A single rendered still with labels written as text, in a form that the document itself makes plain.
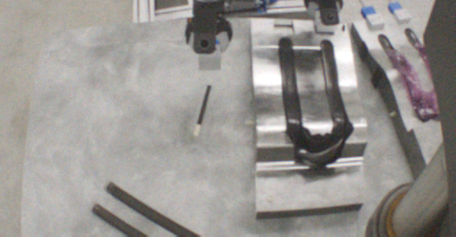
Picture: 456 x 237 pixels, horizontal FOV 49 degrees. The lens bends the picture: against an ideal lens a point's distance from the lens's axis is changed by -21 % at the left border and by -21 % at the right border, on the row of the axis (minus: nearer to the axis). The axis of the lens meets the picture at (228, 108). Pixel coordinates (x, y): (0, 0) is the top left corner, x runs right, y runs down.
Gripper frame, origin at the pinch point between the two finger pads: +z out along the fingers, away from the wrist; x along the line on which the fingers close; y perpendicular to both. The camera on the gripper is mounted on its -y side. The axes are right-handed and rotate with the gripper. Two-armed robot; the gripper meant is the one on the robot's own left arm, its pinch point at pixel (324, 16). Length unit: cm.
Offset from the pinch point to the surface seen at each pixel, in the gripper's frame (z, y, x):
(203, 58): -7.3, -13.6, 29.5
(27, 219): -4, -53, 80
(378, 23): 9.2, 2.7, -17.1
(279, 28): 6.5, 0.3, 12.4
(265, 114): -4.2, -26.8, 16.5
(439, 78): -98, -60, -2
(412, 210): -78, -65, -3
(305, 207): 0.5, -47.8, 8.5
